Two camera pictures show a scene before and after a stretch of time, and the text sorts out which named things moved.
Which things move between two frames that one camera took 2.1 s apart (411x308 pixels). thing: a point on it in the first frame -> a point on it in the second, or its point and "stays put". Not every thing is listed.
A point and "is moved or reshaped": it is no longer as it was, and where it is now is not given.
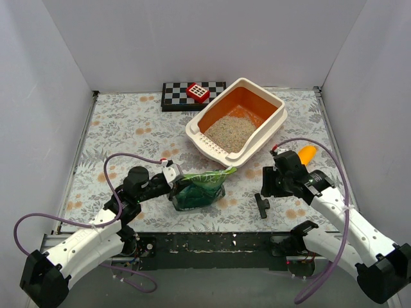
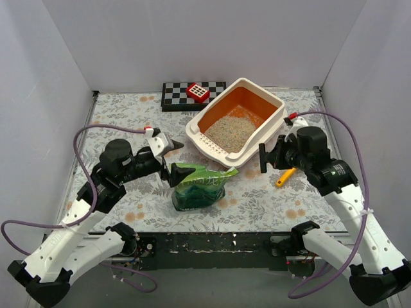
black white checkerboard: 174,97 stays put
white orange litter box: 234,123 stays put
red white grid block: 197,92 stays put
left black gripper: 173,191 -> 164,169
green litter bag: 200,190 is moved or reshaped
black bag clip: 262,205 -> 262,160
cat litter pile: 231,134 stays put
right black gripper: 271,181 -> 262,158
